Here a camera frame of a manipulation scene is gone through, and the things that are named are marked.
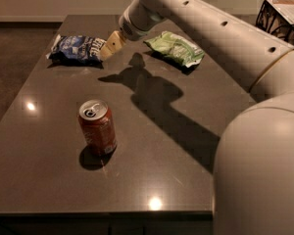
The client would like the black wire basket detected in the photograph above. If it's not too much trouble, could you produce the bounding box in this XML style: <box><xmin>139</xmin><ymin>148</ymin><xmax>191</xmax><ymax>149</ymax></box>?
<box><xmin>256</xmin><ymin>0</ymin><xmax>294</xmax><ymax>45</ymax></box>

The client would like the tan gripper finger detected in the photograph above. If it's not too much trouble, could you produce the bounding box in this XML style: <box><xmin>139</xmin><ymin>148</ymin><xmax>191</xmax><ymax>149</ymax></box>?
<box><xmin>99</xmin><ymin>46</ymin><xmax>114</xmax><ymax>62</ymax></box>

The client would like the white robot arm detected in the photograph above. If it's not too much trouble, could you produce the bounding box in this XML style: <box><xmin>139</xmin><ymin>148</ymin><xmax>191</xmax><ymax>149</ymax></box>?
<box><xmin>119</xmin><ymin>0</ymin><xmax>294</xmax><ymax>235</ymax></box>

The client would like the blue chip bag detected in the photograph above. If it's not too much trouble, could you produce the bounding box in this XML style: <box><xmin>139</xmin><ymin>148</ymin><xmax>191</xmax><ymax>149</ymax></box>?
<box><xmin>46</xmin><ymin>34</ymin><xmax>106</xmax><ymax>65</ymax></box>

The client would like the green chip bag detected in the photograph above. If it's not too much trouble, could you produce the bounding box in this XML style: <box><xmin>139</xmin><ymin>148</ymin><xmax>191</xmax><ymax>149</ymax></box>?
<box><xmin>144</xmin><ymin>31</ymin><xmax>205</xmax><ymax>68</ymax></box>

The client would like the red soda can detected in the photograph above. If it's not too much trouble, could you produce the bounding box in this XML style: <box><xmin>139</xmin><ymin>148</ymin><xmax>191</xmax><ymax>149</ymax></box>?
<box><xmin>78</xmin><ymin>99</ymin><xmax>117</xmax><ymax>157</ymax></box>

